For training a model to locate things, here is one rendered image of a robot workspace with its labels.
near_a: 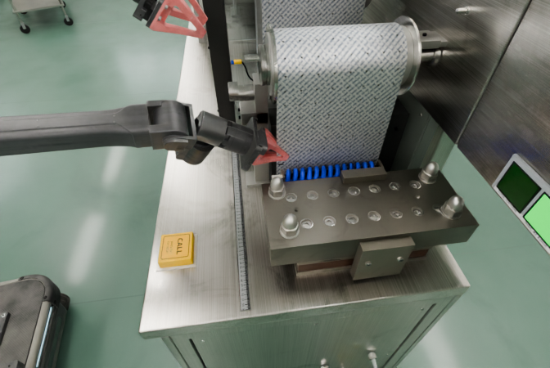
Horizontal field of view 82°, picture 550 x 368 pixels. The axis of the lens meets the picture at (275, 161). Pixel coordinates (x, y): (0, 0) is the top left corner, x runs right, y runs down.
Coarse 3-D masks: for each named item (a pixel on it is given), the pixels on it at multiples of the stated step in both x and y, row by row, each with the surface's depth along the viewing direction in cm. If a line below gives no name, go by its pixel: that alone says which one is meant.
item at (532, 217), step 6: (546, 198) 42; (540, 204) 43; (546, 204) 42; (534, 210) 44; (540, 210) 43; (546, 210) 42; (528, 216) 45; (534, 216) 44; (540, 216) 43; (546, 216) 42; (534, 222) 44; (540, 222) 43; (546, 222) 42; (534, 228) 44; (540, 228) 43; (546, 228) 42; (540, 234) 43; (546, 234) 42; (546, 240) 43
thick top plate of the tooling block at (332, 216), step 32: (288, 192) 66; (320, 192) 66; (352, 192) 67; (384, 192) 66; (416, 192) 66; (448, 192) 66; (320, 224) 60; (352, 224) 60; (384, 224) 60; (416, 224) 60; (448, 224) 60; (288, 256) 59; (320, 256) 60
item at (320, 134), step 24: (288, 120) 62; (312, 120) 63; (336, 120) 64; (360, 120) 65; (384, 120) 66; (288, 144) 66; (312, 144) 67; (336, 144) 68; (360, 144) 69; (312, 168) 72
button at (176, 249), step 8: (184, 232) 72; (192, 232) 72; (160, 240) 70; (168, 240) 70; (176, 240) 70; (184, 240) 70; (192, 240) 70; (160, 248) 69; (168, 248) 69; (176, 248) 69; (184, 248) 69; (192, 248) 70; (160, 256) 67; (168, 256) 67; (176, 256) 67; (184, 256) 67; (192, 256) 69; (160, 264) 67; (168, 264) 67; (176, 264) 68; (184, 264) 68
